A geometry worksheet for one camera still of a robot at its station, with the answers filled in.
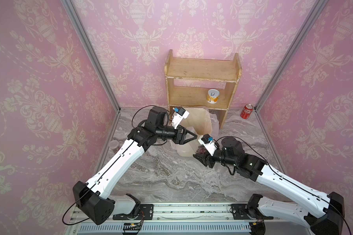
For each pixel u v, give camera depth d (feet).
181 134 1.88
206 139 1.94
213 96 3.01
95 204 1.21
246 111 3.55
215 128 2.65
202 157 2.05
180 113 1.94
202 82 3.44
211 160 2.03
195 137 2.05
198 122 2.87
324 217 1.29
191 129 2.03
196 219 2.41
